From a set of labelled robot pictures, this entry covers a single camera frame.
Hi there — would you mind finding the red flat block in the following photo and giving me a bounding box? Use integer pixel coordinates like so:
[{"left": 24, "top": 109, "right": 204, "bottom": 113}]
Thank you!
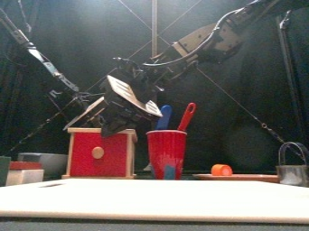
[{"left": 6, "top": 161, "right": 43, "bottom": 171}]

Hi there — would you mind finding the green block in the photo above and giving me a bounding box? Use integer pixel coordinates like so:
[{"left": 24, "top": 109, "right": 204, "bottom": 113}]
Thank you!
[{"left": 0, "top": 155, "right": 12, "bottom": 188}]

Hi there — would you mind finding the red plastic utensil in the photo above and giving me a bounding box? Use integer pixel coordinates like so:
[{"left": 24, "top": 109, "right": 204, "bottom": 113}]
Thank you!
[{"left": 176, "top": 102, "right": 198, "bottom": 133}]

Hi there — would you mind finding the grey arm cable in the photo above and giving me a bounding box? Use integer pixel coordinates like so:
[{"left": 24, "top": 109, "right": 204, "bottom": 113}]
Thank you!
[{"left": 142, "top": 7, "right": 246, "bottom": 69}]

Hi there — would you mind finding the blue plastic utensil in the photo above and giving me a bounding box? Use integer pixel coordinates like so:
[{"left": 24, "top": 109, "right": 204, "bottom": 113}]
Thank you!
[{"left": 154, "top": 104, "right": 174, "bottom": 131}]

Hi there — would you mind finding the red ribbed cup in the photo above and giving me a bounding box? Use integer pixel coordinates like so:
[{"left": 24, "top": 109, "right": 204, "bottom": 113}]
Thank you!
[{"left": 144, "top": 129, "right": 188, "bottom": 180}]

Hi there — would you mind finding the diagonal wire with turnbuckle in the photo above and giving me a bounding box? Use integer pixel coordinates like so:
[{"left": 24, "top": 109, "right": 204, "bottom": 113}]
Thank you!
[{"left": 115, "top": 0, "right": 309, "bottom": 157}]

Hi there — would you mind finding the black vertical stand pole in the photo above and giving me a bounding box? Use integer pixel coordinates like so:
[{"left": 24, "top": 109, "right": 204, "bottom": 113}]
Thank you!
[{"left": 274, "top": 8, "right": 309, "bottom": 145}]

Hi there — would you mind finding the flat brown plate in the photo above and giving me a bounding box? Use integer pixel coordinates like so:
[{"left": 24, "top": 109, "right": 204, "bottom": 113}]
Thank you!
[{"left": 191, "top": 173, "right": 281, "bottom": 184}]

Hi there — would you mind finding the vertical metal frame pole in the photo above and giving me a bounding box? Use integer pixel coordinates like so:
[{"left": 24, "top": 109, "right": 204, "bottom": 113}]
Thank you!
[{"left": 151, "top": 0, "right": 158, "bottom": 60}]

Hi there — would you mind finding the orange toy food piece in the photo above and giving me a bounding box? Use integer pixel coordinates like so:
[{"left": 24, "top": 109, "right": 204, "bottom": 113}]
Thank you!
[{"left": 210, "top": 163, "right": 234, "bottom": 177}]

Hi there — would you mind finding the white cutting board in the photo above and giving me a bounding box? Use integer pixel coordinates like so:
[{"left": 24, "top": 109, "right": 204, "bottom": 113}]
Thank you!
[{"left": 0, "top": 178, "right": 309, "bottom": 225}]

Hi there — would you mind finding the wooden drawer box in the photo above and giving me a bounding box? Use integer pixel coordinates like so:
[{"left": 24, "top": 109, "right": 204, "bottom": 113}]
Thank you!
[{"left": 60, "top": 127, "right": 139, "bottom": 180}]

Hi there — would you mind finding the thin diagonal wire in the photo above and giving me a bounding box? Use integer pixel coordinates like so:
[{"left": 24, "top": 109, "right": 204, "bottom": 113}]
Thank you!
[{"left": 4, "top": 0, "right": 203, "bottom": 156}]

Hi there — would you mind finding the small metal pail with handle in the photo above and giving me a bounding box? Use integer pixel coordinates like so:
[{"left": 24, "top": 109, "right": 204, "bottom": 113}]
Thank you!
[{"left": 275, "top": 141, "right": 309, "bottom": 188}]

